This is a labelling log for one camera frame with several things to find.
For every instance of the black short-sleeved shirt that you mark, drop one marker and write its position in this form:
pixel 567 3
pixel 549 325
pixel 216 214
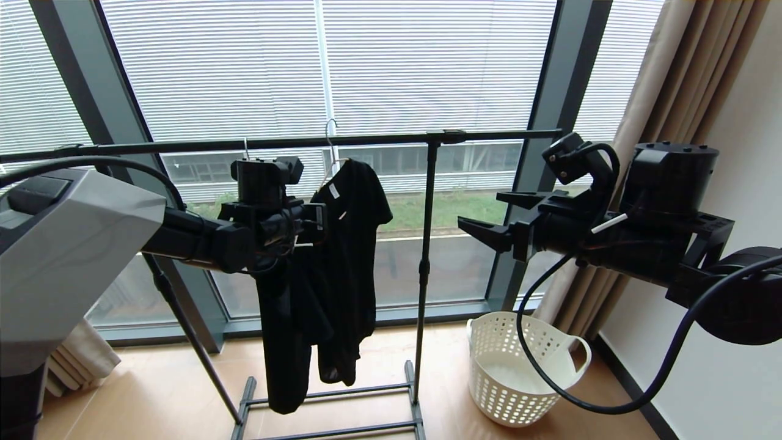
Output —
pixel 354 256

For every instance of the black clothes rack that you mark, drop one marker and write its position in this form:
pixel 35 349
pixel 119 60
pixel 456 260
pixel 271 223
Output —
pixel 183 146

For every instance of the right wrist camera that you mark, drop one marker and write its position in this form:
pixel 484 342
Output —
pixel 568 159

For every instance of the window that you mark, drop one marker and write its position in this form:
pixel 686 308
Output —
pixel 427 73

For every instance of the pink clothes hanger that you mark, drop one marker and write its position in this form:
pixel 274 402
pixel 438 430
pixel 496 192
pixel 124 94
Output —
pixel 330 143
pixel 246 150

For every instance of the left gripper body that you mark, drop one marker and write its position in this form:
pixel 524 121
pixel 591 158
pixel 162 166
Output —
pixel 287 223

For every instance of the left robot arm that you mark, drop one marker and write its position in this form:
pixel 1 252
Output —
pixel 61 263

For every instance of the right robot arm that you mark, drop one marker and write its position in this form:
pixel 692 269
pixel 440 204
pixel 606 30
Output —
pixel 672 183

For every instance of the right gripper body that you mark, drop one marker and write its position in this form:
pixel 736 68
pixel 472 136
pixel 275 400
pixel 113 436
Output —
pixel 568 235

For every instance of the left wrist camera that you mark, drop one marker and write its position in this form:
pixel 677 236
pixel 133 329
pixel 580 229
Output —
pixel 266 177

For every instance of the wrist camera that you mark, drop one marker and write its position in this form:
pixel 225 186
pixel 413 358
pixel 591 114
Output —
pixel 568 159
pixel 266 177

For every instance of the white laundry basket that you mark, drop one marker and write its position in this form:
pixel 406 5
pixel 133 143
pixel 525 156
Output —
pixel 519 385

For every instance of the beige curtain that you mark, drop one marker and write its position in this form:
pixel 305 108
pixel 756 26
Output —
pixel 85 360
pixel 672 79

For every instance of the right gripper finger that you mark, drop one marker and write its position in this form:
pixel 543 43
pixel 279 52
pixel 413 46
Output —
pixel 489 235
pixel 528 200

